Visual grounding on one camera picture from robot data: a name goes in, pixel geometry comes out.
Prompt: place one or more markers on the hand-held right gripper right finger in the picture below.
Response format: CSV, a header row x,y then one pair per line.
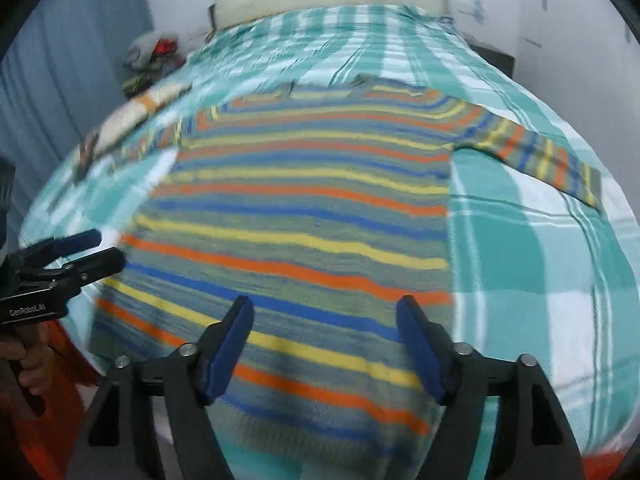
x,y
417,345

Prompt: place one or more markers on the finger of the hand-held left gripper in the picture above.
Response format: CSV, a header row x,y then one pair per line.
x,y
70,245
95,266

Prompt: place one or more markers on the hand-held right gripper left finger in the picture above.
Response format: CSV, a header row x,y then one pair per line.
x,y
231,345

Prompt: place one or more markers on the striped knit sweater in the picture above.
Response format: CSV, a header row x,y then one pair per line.
x,y
300,210

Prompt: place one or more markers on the pile of clothes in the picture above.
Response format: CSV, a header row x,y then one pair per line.
x,y
152,57

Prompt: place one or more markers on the person's left hand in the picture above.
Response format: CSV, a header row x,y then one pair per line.
x,y
31,372

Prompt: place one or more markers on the person's orange garment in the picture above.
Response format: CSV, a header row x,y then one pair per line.
x,y
62,400

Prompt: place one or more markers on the teal plaid blanket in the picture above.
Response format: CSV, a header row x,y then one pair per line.
x,y
500,245

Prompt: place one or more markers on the folded cream cloth orange stripe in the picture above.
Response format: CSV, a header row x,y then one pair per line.
x,y
135,110

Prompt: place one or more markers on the blue-grey curtain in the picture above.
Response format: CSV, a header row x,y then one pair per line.
x,y
65,70

